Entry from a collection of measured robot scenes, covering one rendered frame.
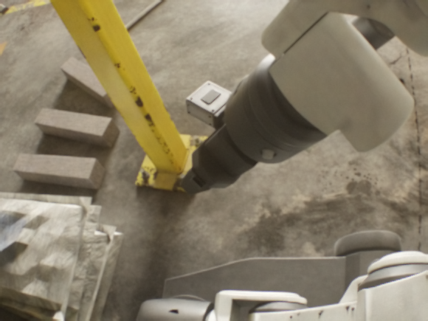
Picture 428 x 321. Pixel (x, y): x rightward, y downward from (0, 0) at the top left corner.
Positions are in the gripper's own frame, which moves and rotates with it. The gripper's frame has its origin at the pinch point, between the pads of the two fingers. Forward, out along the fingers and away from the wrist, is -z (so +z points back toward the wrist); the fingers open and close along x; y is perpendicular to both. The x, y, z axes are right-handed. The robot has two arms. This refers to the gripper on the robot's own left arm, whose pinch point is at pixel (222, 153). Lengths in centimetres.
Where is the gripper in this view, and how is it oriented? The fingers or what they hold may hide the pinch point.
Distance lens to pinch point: 47.2
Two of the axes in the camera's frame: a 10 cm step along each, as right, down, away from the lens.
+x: 6.4, -6.3, 4.5
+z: 3.4, -2.9, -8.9
